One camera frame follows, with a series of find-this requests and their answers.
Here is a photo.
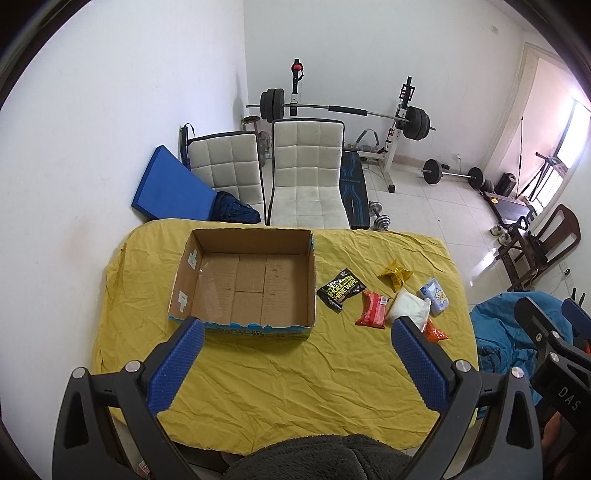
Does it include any chrome dumbbell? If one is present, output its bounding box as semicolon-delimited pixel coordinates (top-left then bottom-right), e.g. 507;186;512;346
368;201;391;231

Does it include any long barbell with plates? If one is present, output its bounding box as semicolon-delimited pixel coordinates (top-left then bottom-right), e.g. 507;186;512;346
246;88;436;141

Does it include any person's right hand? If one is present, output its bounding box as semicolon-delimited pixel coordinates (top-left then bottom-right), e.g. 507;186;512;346
542;412;573;457

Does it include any blue cartoon tissue pack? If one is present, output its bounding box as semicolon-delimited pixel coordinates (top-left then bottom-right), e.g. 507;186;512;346
418;278;450;316

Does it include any blue foam mat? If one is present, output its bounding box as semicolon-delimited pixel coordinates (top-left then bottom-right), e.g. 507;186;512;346
131;145;216;221

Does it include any open cardboard box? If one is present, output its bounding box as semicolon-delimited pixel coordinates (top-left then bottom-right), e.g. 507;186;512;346
168;225;317;337

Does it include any red snack packet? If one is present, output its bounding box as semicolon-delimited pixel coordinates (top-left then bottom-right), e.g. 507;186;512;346
356;290;390;329

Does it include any white padded chair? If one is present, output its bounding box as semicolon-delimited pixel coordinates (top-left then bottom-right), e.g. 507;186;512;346
269;118;349;229
187;131;266;223

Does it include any teal blue blanket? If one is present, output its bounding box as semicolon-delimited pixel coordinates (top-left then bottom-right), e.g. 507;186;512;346
470;291;574;380

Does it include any short barbell on floor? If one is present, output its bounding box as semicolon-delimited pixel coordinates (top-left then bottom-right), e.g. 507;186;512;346
421;159;485;190

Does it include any black speaker box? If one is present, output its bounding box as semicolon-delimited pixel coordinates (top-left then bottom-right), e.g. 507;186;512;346
494;172;517;197

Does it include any yellow table cloth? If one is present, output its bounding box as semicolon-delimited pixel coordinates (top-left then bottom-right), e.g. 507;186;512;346
91;220;477;455

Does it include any black tripod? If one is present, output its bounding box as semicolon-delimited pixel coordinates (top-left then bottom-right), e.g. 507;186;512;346
518;152;564;203

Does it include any black fleece garment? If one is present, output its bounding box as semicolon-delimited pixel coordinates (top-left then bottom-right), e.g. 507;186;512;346
224;434;412;479

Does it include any left white padded chair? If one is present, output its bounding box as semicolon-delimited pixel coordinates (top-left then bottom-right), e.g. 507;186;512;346
187;131;266;223

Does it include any orange sauce packet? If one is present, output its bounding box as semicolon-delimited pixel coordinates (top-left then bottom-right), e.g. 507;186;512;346
423;318;449;343

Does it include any black blue weight bench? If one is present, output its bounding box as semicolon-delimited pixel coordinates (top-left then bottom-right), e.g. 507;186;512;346
339;150;370;230

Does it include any white soft pouch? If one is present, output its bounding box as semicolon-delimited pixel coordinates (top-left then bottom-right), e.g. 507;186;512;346
386;288;431;332

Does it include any yellow snack packet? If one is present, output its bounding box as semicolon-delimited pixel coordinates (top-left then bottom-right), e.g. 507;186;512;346
378;260;413;292

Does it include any right white padded chair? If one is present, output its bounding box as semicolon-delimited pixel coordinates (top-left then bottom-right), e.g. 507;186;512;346
269;118;349;229

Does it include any black shoe wipes packet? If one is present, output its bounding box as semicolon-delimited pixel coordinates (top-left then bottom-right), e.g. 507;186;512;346
317;268;365;313

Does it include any dark wooden chair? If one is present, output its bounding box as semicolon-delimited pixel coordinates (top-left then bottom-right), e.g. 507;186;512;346
495;204;582;292

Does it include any dark blue cloth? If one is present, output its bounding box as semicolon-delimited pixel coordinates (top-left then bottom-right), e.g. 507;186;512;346
209;191;262;224

